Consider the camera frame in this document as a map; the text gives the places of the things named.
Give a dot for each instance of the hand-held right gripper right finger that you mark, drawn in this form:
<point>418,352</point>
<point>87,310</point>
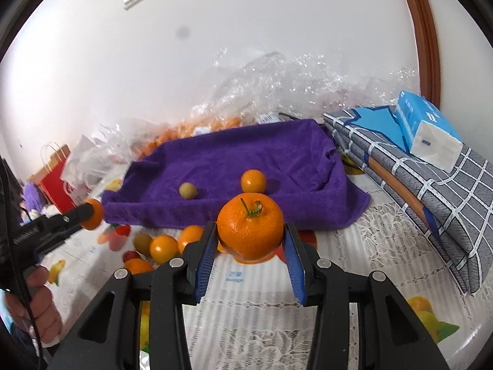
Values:
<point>295,269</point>

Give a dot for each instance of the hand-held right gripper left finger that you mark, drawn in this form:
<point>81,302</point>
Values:
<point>204,262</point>

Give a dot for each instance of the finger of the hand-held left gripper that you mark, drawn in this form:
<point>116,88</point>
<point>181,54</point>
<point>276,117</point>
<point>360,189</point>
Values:
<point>57,239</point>
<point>83,211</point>

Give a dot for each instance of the medium orange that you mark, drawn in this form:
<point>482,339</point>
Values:
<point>95,217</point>

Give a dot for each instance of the small orange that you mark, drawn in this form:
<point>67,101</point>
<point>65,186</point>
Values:
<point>190,237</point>
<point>253,182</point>
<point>136,266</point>
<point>163,249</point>

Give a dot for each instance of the large orange with stem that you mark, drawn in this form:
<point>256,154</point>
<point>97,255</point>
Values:
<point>246,235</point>

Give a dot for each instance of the purple towel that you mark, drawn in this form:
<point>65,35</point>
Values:
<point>231,150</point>

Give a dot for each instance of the person's left hand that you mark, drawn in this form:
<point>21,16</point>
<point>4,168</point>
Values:
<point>44,316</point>

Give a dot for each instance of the red paper bag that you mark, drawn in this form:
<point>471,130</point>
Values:
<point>54,181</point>

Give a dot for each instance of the purple plush toy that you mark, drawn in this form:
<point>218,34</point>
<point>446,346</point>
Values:
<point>30,196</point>

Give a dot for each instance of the white plastic bag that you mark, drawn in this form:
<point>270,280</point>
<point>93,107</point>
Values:
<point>86,158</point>

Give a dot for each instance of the small red fruit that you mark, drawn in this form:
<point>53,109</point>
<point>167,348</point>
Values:
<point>130,255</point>

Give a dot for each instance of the small green fruit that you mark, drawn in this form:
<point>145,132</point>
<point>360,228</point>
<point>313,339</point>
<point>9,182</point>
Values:
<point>188,191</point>
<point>141,242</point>

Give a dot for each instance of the crumpled clear plastic bag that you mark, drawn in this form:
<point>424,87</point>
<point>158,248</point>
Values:
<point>115,138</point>

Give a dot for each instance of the fruit print lace tablecloth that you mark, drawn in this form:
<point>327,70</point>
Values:
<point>377,239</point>

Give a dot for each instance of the folded grey checkered cloth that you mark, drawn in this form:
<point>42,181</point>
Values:
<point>454,208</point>

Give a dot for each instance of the clear plastic bag of oranges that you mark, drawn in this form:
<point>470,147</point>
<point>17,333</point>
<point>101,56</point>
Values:
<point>269,81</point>

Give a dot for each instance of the blue tissue pack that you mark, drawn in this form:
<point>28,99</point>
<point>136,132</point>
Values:
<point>420,119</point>

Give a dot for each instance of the brown wooden door frame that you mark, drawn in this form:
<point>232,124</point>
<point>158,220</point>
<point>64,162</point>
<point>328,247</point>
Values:
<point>420,27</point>

